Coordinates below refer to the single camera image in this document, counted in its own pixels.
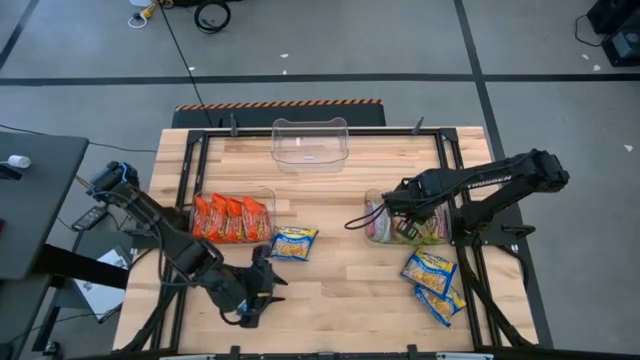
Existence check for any black power adapter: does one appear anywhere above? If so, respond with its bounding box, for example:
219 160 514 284
71 204 109 232

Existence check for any black metal table frame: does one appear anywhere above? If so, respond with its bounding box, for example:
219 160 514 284
117 115 539 360

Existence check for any black flat bar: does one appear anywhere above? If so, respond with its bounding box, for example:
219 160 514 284
34 243 132 291

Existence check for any long thin black cable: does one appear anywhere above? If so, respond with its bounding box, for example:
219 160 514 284
157 0 216 129

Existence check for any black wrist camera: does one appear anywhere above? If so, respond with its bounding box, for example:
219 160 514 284
250 243 274 274

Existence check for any black equipment box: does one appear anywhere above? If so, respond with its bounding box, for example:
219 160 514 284
585 0 640 36
602 22 640 69

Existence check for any clear plastic bin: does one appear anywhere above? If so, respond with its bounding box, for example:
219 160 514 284
270 116 350 175
188 187 278 246
362 188 454 247

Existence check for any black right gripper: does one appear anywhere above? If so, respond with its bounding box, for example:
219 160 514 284
382 191 441 242

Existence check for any black mat with striped edge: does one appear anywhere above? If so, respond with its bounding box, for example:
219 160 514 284
171 98 387 129

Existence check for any orange ramen noodle pack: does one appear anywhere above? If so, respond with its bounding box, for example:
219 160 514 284
241 195 274 243
225 197 247 243
192 194 213 241
208 192 231 243

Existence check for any coiled black cable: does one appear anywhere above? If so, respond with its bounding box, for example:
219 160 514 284
193 0 232 35

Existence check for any white paper sheet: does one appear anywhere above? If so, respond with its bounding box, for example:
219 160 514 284
73 248 132 321

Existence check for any white yellow power plug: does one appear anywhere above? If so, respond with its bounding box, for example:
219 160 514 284
127 0 174 30

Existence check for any dark grey side table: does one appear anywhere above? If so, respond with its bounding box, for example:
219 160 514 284
0 131 90 281

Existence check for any blue yellow ramen noodle pack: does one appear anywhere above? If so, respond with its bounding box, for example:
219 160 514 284
413 283 468 329
399 248 459 299
269 225 320 263

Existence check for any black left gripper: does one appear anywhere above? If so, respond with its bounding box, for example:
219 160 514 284
204 262 290 330

